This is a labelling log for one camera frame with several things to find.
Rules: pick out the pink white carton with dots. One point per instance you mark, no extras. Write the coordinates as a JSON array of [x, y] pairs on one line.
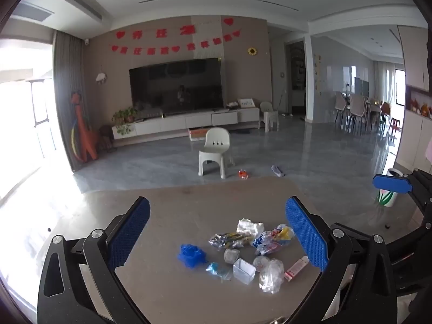
[[297, 268]]

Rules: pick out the blue clear wrapper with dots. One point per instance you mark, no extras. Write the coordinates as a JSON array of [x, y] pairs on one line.
[[216, 269]]

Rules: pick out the white plastic child chair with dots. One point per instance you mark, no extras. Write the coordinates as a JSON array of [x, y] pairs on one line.
[[216, 141]]

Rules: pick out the dark brown stool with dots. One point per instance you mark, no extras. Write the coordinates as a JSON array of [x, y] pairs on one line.
[[107, 138]]

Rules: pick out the white cloud wall decoration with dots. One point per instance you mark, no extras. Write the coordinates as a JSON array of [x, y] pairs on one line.
[[101, 77]]

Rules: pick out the grey dining chair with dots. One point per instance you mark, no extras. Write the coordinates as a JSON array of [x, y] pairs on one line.
[[358, 108], [341, 106]]

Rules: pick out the beige wall cabinet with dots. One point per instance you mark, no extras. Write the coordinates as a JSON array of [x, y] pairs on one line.
[[415, 135]]

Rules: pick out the ceiling air vent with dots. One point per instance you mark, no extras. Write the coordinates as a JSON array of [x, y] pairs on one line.
[[32, 11]]

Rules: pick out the cardboard box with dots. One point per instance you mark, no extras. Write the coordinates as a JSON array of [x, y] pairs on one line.
[[199, 134]]

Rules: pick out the grey curtain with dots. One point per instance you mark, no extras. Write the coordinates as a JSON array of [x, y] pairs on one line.
[[67, 101]]

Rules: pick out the clear plastic bag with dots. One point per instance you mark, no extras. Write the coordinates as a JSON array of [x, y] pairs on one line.
[[270, 276]]

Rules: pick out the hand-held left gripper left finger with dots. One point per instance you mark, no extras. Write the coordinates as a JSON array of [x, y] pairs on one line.
[[130, 233]]

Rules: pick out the sunflower wall decoration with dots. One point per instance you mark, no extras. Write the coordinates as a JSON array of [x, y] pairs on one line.
[[252, 51]]

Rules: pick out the clear plastic film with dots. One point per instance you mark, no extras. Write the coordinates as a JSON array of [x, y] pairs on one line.
[[260, 263]]

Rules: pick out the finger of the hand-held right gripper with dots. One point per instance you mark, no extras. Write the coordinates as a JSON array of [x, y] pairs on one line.
[[391, 184]]

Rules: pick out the blue glove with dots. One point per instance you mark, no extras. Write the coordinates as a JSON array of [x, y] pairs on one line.
[[190, 254]]

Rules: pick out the white television cabinet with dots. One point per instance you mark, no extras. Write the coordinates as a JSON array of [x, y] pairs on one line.
[[189, 121]]

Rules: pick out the grey wad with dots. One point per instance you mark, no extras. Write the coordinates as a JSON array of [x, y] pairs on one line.
[[231, 255]]

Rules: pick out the large black television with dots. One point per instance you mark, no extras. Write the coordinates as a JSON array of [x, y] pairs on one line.
[[175, 86]]

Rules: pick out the silver yellow snack wrapper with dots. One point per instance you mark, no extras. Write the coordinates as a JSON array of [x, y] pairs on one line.
[[227, 239]]

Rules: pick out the stacked white plastic chairs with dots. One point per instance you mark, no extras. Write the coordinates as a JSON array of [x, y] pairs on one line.
[[269, 116]]

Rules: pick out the white crumpled tissue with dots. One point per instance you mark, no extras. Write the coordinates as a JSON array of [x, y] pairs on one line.
[[248, 226]]

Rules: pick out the orange giraffe toy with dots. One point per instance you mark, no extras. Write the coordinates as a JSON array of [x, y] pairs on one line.
[[84, 125]]

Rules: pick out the wall stickers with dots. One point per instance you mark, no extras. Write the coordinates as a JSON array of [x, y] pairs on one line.
[[317, 71]]

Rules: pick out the white mop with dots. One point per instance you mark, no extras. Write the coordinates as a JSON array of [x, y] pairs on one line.
[[280, 103]]

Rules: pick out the white tulip print bin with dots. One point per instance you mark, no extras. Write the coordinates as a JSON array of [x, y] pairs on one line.
[[388, 200]]

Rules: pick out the small orange toy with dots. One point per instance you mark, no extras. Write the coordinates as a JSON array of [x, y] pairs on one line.
[[243, 174]]

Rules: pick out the dining table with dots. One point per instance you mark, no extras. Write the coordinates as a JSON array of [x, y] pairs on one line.
[[374, 106]]

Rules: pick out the clear plastic box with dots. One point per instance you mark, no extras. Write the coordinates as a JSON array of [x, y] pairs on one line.
[[243, 271]]

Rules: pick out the white picture frame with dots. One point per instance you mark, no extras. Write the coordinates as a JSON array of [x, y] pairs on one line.
[[245, 103]]

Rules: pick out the red paper letter banner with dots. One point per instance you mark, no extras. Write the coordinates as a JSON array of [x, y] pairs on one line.
[[175, 48], [158, 33]]

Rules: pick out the red small chairs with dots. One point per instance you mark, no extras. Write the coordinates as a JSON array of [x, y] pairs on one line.
[[391, 121]]

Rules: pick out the colourful plastic bag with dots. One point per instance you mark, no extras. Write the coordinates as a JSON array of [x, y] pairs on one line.
[[271, 239]]

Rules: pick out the potted green plant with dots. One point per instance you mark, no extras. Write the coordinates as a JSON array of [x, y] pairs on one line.
[[124, 116]]

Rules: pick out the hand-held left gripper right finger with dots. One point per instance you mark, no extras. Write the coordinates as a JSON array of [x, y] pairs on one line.
[[305, 236]]

